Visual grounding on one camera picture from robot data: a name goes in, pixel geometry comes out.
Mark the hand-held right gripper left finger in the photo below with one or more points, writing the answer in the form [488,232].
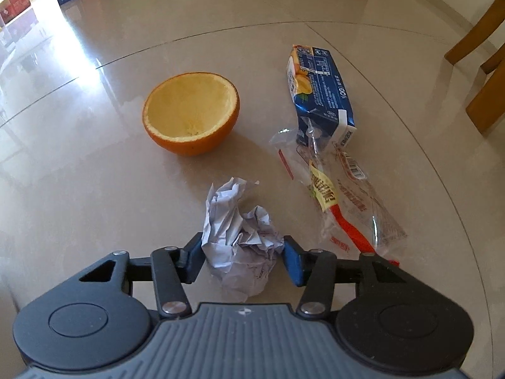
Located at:
[195,256]

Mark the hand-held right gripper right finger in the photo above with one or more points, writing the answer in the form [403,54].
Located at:
[292,263]

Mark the white paper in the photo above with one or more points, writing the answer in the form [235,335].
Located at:
[236,241]

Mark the clear plastic wrapper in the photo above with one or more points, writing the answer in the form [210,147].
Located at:
[347,193]

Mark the hollow orange peel half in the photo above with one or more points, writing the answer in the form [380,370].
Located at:
[189,110]

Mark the blue juice carton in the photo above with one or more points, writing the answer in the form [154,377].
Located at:
[323,90]

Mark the wooden chair legs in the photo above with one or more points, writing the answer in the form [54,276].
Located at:
[487,94]

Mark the red printed carton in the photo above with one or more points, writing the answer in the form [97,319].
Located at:
[14,6]

